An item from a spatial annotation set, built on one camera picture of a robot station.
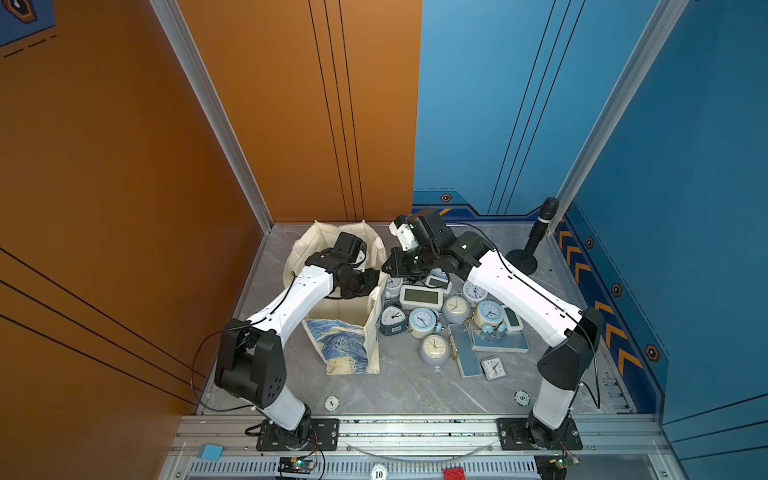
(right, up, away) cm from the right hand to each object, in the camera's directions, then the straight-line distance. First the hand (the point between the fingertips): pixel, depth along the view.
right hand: (383, 267), depth 73 cm
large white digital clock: (+9, -10, +21) cm, 25 cm away
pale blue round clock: (+14, -24, +10) cm, 29 cm away
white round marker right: (+37, -35, +6) cm, 51 cm away
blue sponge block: (-41, -43, -3) cm, 60 cm away
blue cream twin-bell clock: (+11, -17, +16) cm, 26 cm away
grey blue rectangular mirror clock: (+24, -26, +16) cm, 39 cm away
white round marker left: (-14, -37, +5) cm, 40 cm away
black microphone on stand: (+45, +1, +24) cm, 51 cm away
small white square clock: (+30, -29, +9) cm, 43 cm away
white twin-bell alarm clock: (+2, -8, +23) cm, 24 cm away
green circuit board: (-20, -47, -3) cm, 51 cm away
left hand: (-2, -6, +13) cm, 14 cm away
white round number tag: (-1, -43, -10) cm, 44 cm away
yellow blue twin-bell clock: (+31, -16, +16) cm, 38 cm away
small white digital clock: (+17, -7, +25) cm, 31 cm away
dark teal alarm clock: (+2, -17, +16) cm, 23 cm away
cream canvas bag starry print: (-8, -14, -7) cm, 18 cm away
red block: (+16, -46, -6) cm, 50 cm away
